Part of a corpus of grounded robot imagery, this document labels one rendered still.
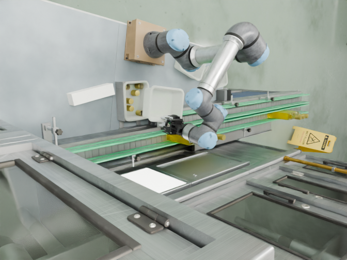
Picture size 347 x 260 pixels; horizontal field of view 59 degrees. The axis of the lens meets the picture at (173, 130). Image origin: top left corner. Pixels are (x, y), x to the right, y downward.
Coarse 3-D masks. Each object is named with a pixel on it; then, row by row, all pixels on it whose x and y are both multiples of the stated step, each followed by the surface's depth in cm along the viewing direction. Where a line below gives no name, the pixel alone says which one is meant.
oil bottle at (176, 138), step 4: (168, 136) 189; (172, 136) 186; (176, 136) 183; (180, 136) 180; (172, 140) 186; (176, 140) 184; (180, 140) 181; (184, 140) 178; (188, 144) 176; (192, 144) 176
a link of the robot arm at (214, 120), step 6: (216, 108) 131; (222, 108) 132; (210, 114) 127; (216, 114) 129; (222, 114) 132; (204, 120) 131; (210, 120) 130; (216, 120) 130; (222, 120) 132; (210, 126) 130; (216, 126) 131
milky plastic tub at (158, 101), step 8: (152, 88) 146; (160, 88) 150; (168, 88) 153; (176, 88) 156; (144, 96) 152; (152, 96) 156; (160, 96) 159; (168, 96) 163; (176, 96) 163; (144, 104) 152; (152, 104) 156; (160, 104) 160; (168, 104) 164; (176, 104) 163; (144, 112) 151; (152, 112) 157; (160, 112) 161; (168, 112) 165; (176, 112) 163; (152, 120) 149; (160, 120) 152
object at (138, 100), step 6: (126, 84) 169; (132, 84) 180; (144, 84) 181; (126, 90) 178; (138, 90) 184; (144, 90) 182; (126, 96) 179; (132, 96) 182; (138, 96) 185; (126, 102) 171; (138, 102) 185; (126, 108) 172; (138, 108) 186; (126, 114) 172; (132, 114) 184; (126, 120) 174; (132, 120) 176
